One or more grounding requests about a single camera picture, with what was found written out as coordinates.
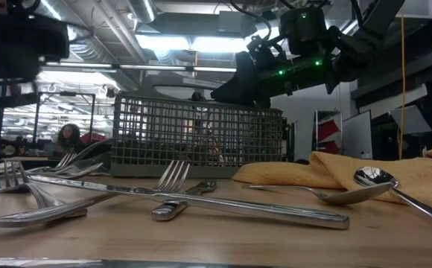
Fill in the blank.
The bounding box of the long silver spoon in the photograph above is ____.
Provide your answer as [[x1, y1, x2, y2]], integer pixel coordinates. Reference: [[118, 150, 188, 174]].
[[352, 165, 432, 232]]

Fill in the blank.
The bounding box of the red and white shelf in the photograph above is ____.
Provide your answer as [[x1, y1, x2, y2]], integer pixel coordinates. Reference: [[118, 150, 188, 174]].
[[314, 109, 343, 156]]

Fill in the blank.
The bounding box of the yellow hanging cable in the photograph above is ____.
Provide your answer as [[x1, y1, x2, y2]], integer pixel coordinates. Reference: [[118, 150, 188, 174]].
[[398, 14, 407, 160]]

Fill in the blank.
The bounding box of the white board panel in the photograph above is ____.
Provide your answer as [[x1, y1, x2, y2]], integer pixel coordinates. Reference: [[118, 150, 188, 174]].
[[341, 109, 373, 160]]

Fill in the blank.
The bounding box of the grey angled panel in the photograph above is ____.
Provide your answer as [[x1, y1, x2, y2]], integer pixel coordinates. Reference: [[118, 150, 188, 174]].
[[389, 104, 432, 135]]

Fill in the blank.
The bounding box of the person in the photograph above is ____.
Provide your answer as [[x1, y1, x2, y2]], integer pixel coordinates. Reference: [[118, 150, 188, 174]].
[[54, 123, 87, 154]]

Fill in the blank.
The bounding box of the ceiling light strip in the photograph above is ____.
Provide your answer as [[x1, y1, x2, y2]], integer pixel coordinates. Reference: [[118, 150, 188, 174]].
[[44, 61, 238, 74]]

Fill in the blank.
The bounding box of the silver fork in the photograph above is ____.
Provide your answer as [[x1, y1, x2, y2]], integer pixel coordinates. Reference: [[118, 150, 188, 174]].
[[0, 159, 191, 229], [0, 159, 89, 220], [25, 152, 78, 174]]

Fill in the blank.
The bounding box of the yellow terry towel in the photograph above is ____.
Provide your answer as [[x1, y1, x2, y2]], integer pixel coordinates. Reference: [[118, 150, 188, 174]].
[[232, 147, 432, 213]]

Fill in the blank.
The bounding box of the grey mesh silverware basket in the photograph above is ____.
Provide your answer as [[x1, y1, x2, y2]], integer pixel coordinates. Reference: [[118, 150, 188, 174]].
[[110, 90, 288, 179]]

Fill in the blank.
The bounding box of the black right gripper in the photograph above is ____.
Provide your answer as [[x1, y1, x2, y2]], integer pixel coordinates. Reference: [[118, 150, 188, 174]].
[[211, 35, 334, 109]]

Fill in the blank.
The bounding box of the silver ceiling duct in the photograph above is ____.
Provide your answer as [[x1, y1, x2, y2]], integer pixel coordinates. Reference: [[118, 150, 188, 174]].
[[126, 0, 158, 24]]

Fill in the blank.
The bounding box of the short silver spoon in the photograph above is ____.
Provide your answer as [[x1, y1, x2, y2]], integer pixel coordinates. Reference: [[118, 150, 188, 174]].
[[241, 181, 395, 206]]

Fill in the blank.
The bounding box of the white ceiling box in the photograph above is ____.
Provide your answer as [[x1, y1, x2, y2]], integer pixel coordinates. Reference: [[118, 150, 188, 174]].
[[396, 0, 432, 19]]

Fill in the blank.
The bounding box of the grey checked dish towel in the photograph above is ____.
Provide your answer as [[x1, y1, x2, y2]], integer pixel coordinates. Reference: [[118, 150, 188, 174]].
[[63, 137, 113, 175]]

